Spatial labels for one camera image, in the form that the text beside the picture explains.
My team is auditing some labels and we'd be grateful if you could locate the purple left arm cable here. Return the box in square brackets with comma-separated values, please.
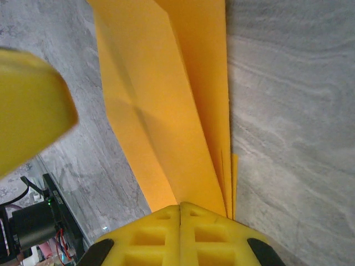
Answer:
[37, 242, 55, 260]

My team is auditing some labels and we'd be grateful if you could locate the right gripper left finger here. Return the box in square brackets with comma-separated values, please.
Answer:
[76, 202, 181, 266]

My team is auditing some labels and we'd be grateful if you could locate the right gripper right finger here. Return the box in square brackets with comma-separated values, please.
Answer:
[180, 201, 286, 266]

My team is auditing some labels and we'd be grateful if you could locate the orange cloth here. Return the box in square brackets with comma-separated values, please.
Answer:
[87, 0, 239, 219]

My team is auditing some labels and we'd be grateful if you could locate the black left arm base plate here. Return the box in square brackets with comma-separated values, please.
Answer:
[41, 173, 87, 266]

